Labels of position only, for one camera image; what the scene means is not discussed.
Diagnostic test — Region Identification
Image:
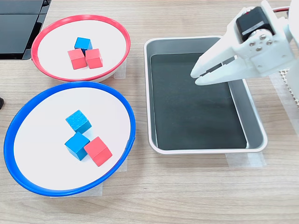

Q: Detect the blue cube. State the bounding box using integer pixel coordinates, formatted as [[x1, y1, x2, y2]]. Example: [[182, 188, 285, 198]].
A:
[[65, 109, 92, 135], [74, 37, 93, 51], [64, 132, 91, 161]]

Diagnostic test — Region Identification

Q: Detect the red cube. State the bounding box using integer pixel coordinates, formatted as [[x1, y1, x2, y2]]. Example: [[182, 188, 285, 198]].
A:
[[84, 136, 113, 167], [67, 48, 87, 70], [85, 48, 104, 70]]

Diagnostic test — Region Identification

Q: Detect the steel tray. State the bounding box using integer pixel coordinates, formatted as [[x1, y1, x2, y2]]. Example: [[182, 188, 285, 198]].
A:
[[143, 35, 269, 155]]

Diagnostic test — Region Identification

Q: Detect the black tray mat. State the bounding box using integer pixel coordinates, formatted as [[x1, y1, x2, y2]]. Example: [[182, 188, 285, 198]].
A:
[[150, 52, 248, 150]]

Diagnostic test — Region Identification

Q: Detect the clear tape strip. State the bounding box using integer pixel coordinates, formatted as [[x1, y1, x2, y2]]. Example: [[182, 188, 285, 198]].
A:
[[114, 58, 127, 79], [50, 179, 103, 197], [116, 157, 128, 173], [225, 153, 267, 168]]

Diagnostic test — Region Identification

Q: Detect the white plate red rim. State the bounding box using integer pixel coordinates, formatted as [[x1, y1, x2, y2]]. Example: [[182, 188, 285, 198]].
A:
[[31, 14, 131, 83]]

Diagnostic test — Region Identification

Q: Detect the black flat device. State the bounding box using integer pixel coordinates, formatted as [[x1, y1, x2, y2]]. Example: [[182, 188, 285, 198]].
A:
[[0, 0, 52, 61]]

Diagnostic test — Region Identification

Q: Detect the white plate blue rim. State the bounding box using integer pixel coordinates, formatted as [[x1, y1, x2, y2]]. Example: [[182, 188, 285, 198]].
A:
[[3, 81, 136, 197]]

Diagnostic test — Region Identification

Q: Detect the pale perforated base plate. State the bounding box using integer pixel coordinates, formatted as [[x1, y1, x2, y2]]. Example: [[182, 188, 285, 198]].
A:
[[279, 69, 299, 109]]

